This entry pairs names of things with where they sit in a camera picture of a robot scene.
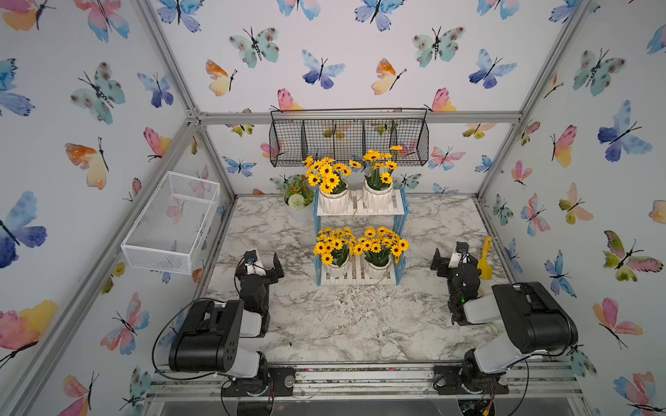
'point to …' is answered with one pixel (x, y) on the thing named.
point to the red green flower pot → (299, 201)
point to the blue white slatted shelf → (358, 275)
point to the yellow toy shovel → (486, 270)
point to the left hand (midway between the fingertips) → (263, 254)
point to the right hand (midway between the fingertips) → (455, 249)
